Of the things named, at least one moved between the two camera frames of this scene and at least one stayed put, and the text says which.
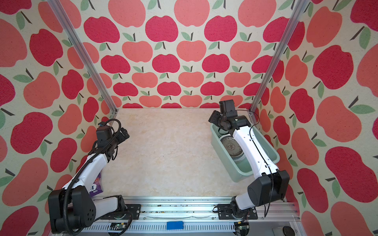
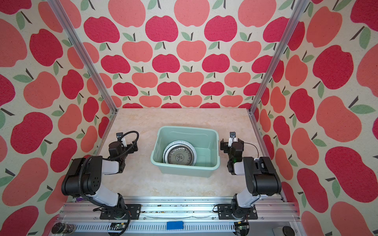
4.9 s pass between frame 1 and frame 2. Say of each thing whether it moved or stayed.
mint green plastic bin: moved
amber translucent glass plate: moved
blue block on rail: stayed
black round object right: stayed
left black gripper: moved
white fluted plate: moved
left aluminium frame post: stayed
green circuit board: stayed
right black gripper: moved
